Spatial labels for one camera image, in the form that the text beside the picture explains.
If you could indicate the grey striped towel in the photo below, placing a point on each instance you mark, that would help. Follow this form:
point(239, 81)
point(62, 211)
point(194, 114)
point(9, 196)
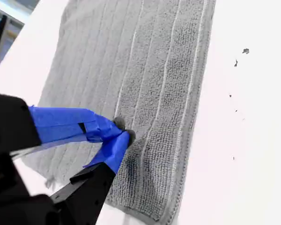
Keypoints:
point(140, 70)

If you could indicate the grey lint piece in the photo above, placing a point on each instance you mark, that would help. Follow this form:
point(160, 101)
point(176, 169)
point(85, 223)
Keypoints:
point(246, 50)
point(235, 63)

